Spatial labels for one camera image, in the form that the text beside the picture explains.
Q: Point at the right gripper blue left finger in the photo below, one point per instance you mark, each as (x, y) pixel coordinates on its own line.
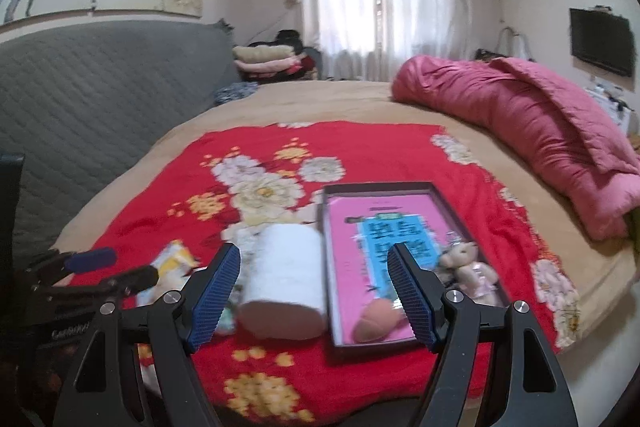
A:
(206, 294)

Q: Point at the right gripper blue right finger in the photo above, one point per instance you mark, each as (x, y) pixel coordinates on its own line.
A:
(420, 293)

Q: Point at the teddy bear pink dress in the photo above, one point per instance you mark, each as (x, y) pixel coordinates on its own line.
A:
(459, 265)

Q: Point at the yellow white wipes pack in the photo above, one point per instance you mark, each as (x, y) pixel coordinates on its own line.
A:
(174, 265)

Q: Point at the peach makeup sponge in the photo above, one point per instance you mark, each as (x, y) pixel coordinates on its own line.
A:
(378, 319)

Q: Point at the dark framed pink tray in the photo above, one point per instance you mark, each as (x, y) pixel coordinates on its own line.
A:
(360, 222)

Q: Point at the beige bed sheet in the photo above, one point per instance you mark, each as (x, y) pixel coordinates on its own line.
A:
(603, 273)

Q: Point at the grey quilted sofa cover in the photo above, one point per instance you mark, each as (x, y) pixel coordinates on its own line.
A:
(84, 103)

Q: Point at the pink folded quilt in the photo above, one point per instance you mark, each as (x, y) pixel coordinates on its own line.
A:
(565, 137)

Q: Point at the blue patterned cloth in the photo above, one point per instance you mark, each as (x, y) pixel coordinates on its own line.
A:
(234, 92)

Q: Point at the stack of folded clothes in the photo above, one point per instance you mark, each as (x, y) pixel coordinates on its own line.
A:
(285, 58)

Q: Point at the black wall television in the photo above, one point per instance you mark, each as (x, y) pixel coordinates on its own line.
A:
(602, 39)

